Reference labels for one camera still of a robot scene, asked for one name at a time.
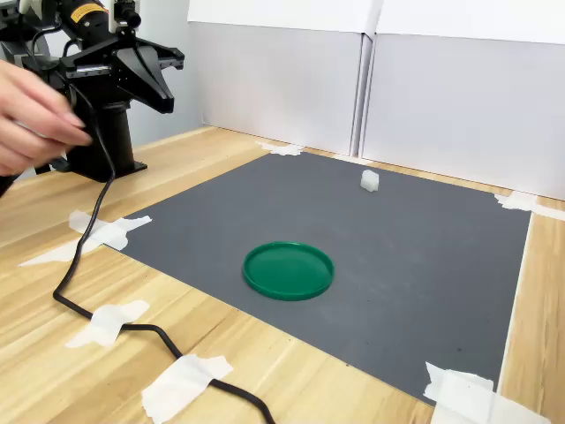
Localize small white plastic terminal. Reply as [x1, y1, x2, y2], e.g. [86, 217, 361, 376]
[360, 169, 380, 194]

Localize round green lid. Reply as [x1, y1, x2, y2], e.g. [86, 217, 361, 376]
[242, 240, 335, 303]

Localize person's hand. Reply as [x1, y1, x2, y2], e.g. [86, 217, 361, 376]
[0, 59, 94, 177]

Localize white partition panel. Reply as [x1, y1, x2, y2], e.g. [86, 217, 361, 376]
[359, 0, 565, 202]
[187, 0, 370, 156]

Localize white tape piece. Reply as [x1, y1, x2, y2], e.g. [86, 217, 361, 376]
[140, 352, 234, 424]
[255, 140, 305, 157]
[64, 299, 150, 350]
[330, 153, 373, 167]
[423, 360, 553, 424]
[17, 238, 105, 269]
[493, 190, 565, 222]
[68, 209, 154, 253]

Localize dark grey mat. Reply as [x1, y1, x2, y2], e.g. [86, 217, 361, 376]
[115, 151, 533, 405]

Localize white gripper camera box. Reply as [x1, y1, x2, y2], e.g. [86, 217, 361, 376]
[107, 0, 143, 37]

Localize black camera cable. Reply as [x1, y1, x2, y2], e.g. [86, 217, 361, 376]
[52, 38, 277, 424]

